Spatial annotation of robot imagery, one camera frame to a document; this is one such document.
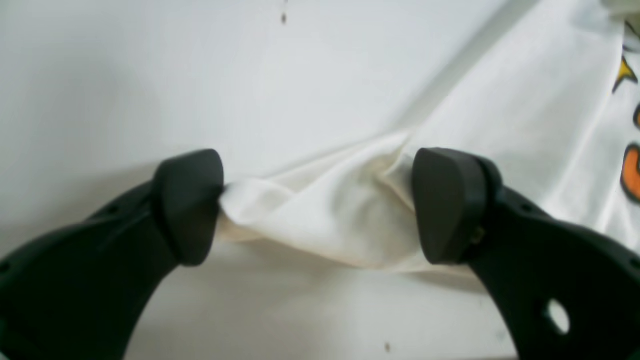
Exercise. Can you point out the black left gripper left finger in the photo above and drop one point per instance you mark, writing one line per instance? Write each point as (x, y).
(77, 293)

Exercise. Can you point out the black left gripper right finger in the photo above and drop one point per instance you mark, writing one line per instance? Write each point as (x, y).
(564, 291)

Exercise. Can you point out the white printed T-shirt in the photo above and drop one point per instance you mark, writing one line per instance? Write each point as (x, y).
(548, 108)

